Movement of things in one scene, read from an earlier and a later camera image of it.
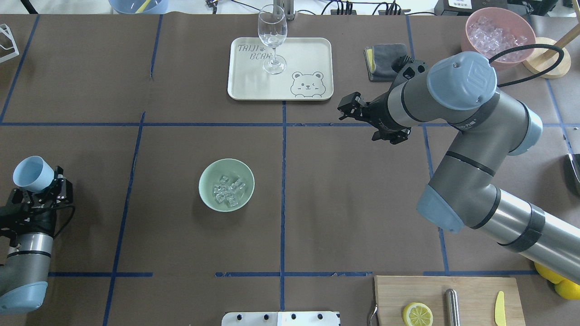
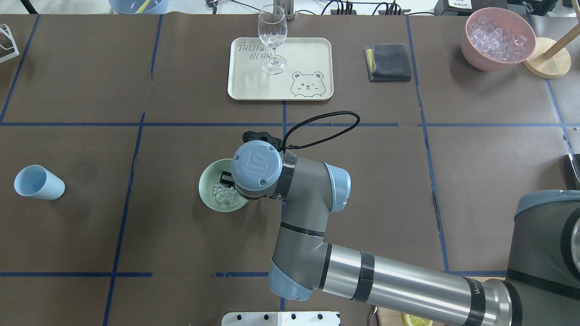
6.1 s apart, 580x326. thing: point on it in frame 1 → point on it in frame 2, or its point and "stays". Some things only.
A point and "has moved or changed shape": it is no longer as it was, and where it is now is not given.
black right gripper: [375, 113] → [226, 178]
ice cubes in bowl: [226, 190] stays
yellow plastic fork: [141, 9] stays
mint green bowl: [225, 184] stays
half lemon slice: [417, 314] stays
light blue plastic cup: [33, 174] has moved or changed shape
